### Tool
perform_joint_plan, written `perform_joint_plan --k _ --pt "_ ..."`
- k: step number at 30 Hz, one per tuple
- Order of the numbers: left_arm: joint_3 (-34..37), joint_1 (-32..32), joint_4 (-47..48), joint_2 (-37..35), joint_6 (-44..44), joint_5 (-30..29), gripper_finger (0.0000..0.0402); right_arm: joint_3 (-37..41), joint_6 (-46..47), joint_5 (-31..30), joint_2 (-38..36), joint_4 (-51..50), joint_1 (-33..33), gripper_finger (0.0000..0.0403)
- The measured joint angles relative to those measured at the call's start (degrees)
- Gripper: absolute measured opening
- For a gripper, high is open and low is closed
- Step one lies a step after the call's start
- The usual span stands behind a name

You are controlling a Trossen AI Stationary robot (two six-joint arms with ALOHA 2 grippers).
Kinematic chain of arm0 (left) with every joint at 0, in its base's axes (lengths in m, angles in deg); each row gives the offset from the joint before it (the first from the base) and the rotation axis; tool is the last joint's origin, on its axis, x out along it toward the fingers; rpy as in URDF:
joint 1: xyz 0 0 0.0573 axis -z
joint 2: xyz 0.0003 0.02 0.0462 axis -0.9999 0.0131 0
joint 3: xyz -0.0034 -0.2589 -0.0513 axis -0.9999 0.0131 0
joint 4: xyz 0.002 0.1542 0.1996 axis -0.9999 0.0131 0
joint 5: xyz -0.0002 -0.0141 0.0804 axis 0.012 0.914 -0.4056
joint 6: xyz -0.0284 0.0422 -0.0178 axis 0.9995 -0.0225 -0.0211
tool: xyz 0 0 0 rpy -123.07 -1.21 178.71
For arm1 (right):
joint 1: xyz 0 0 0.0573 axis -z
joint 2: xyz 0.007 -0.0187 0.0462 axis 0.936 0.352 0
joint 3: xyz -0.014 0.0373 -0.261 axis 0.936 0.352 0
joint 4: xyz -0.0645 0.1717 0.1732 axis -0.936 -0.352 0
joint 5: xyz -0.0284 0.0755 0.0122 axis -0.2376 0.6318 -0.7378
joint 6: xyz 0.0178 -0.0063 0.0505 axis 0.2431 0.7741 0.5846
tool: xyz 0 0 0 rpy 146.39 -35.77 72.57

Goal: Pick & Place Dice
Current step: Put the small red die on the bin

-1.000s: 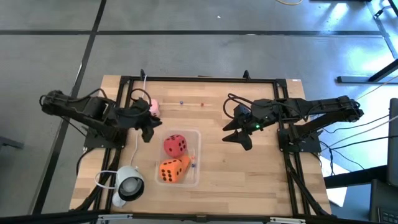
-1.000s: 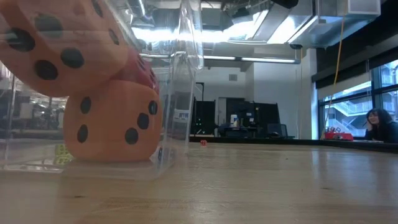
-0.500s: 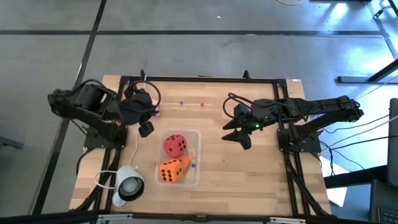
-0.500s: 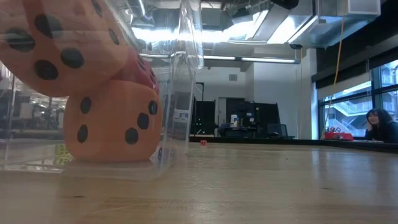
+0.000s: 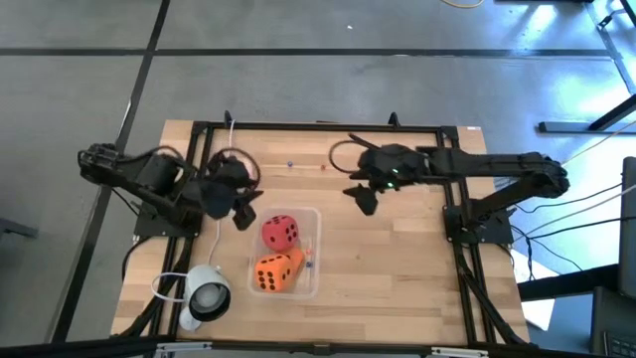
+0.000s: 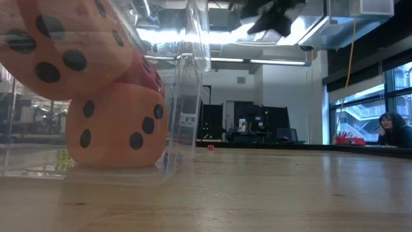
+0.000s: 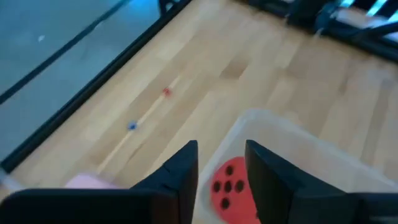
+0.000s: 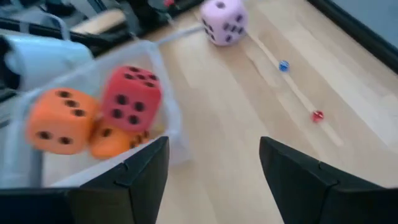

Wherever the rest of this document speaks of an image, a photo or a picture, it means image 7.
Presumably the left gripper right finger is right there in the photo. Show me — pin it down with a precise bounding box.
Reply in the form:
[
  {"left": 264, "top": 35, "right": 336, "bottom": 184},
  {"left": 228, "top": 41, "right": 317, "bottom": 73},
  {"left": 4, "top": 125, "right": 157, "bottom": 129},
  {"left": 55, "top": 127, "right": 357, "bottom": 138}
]
[{"left": 244, "top": 139, "right": 398, "bottom": 224}]

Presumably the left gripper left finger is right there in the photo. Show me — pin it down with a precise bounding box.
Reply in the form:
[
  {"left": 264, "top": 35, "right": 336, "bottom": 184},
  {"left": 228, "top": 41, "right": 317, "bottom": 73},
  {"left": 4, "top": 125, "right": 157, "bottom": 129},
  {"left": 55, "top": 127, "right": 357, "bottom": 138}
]
[{"left": 0, "top": 139, "right": 199, "bottom": 224}]

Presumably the large red foam die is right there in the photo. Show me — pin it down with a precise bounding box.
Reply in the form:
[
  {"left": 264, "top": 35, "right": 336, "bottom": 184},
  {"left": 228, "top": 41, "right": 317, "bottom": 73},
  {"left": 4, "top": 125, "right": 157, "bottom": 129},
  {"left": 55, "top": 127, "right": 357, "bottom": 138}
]
[{"left": 210, "top": 156, "right": 261, "bottom": 224}]

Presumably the clear plastic bin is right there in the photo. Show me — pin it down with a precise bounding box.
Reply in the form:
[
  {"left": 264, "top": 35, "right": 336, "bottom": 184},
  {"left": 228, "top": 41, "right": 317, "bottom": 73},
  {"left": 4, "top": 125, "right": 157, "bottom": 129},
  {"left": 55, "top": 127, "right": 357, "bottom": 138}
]
[{"left": 192, "top": 108, "right": 398, "bottom": 224}]

